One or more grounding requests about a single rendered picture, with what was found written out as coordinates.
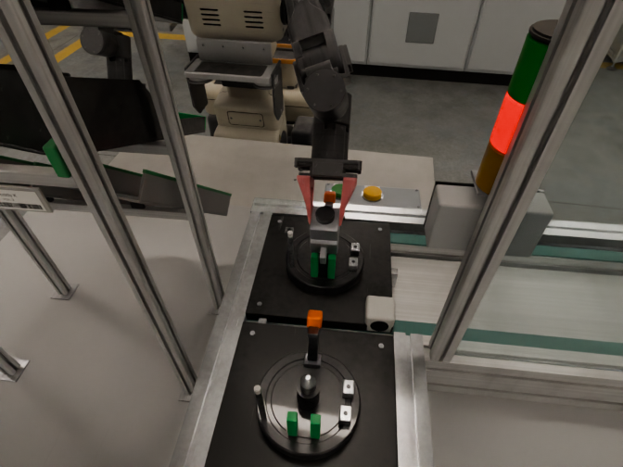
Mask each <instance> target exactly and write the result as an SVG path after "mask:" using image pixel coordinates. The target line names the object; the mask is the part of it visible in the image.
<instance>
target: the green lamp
mask: <svg viewBox="0 0 623 467"><path fill-rule="evenodd" d="M548 46H549V45H548V44H544V43H541V42H539V41H537V40H535V39H534V38H533V37H532V36H531V35H530V33H528V34H527V37H526V40H525V42H524V45H523V47H522V50H521V53H520V56H519V59H518V60H517V63H516V66H515V70H514V73H513V76H512V79H511V81H510V83H509V86H508V89H507V92H508V94H509V95H510V96H511V97H512V98H513V99H514V100H515V101H516V102H518V103H520V104H523V105H525V104H526V102H527V100H528V96H529V94H530V92H531V89H532V87H533V84H534V82H535V80H536V78H537V75H538V73H539V70H540V66H541V64H542V61H543V59H544V57H545V55H546V52H547V50H548Z"/></svg>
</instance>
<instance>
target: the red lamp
mask: <svg viewBox="0 0 623 467"><path fill-rule="evenodd" d="M524 106H525V105H523V104H520V103H518V102H516V101H515V100H514V99H513V98H512V97H511V96H510V95H509V94H508V92H506V95H505V97H504V99H503V102H502V106H501V109H500V112H499V115H498V118H497V119H496V122H495V125H494V128H493V131H492V133H491V136H490V142H491V144H492V145H493V146H494V147H495V148H496V149H497V150H498V151H500V152H502V153H504V154H505V153H506V151H507V149H508V146H509V144H510V142H511V140H512V137H513V135H514V132H515V128H516V126H517V123H518V122H519V119H520V117H521V114H522V112H523V109H524Z"/></svg>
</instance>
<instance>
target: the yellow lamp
mask: <svg viewBox="0 0 623 467"><path fill-rule="evenodd" d="M504 155H505V154H504V153H502V152H500V151H498V150H497V149H496V148H495V147H494V146H493V145H492V144H491V142H490V139H489V143H488V145H487V148H486V151H485V154H484V156H483V158H482V161H481V164H480V167H479V169H478V172H477V177H476V184H477V186H478V188H479V189H480V190H481V191H483V192H484V193H486V194H487V195H489V194H490V190H491V188H492V186H493V184H494V181H495V179H496V176H497V174H498V171H499V169H500V166H501V165H502V161H503V158H504Z"/></svg>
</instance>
